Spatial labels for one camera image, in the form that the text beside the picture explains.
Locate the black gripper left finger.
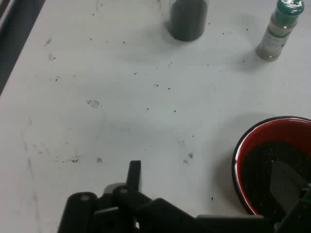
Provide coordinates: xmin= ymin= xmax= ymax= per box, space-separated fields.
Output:
xmin=57 ymin=160 xmax=198 ymax=233

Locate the spice shaker with green lid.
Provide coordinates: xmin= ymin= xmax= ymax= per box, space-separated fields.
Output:
xmin=255 ymin=0 xmax=305 ymax=61

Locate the red bowl with black rim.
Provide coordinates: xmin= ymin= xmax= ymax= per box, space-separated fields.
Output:
xmin=231 ymin=116 xmax=311 ymax=216

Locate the long aluminium frame rail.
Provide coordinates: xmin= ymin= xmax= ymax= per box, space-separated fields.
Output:
xmin=0 ymin=0 xmax=15 ymax=31

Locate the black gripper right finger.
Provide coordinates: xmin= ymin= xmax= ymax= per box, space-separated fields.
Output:
xmin=269 ymin=159 xmax=311 ymax=233

